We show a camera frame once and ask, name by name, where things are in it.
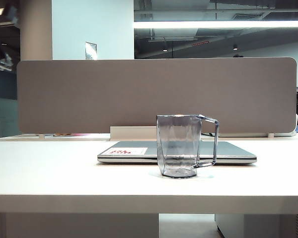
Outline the transparent grey faceted cup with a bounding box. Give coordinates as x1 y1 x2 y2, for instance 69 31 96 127
156 114 220 179

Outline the silver closed laptop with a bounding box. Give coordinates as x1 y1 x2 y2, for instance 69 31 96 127
97 140 257 165

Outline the beige fabric desk partition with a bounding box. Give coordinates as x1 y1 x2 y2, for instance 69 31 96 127
16 57 298 134

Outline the long white ceiling light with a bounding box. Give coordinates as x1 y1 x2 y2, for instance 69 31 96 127
133 20 298 29

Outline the grey cabinet under table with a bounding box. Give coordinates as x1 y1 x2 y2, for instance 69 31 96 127
215 213 298 238

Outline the grey wall poster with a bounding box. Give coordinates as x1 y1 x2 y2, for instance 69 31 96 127
85 41 98 60

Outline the white partition base rail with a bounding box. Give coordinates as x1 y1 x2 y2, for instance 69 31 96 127
217 130 297 138

